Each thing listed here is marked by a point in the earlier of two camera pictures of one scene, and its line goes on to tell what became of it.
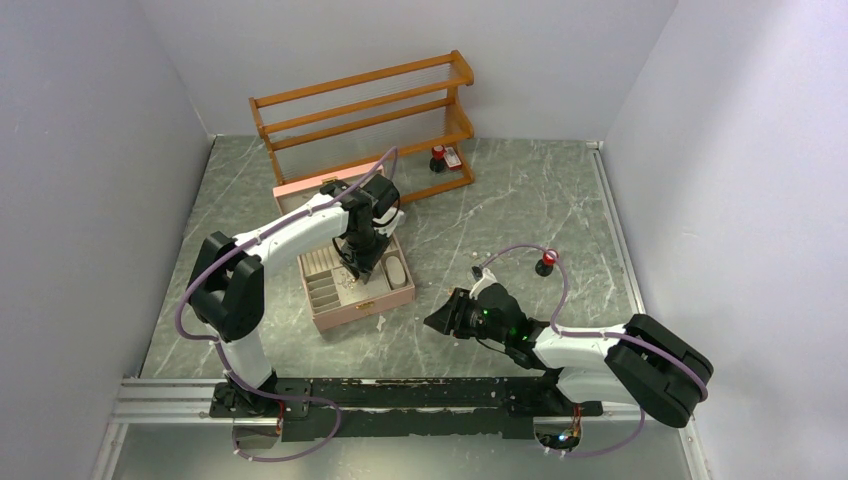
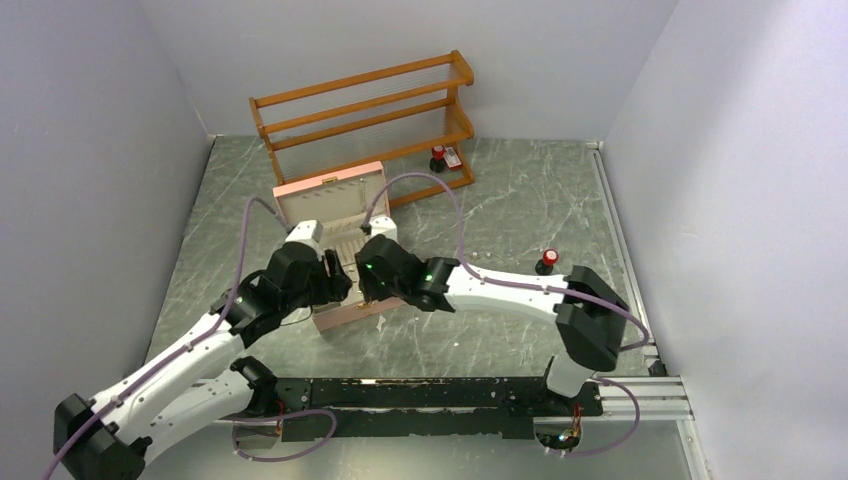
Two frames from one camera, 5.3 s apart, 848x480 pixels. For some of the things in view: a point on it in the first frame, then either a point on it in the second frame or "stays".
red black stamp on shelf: x=437 y=161 stays
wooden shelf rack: x=404 y=115 stays
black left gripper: x=365 y=264 to x=335 y=286
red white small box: x=452 y=158 stays
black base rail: x=402 y=408 stays
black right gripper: x=450 y=318 to x=368 y=286
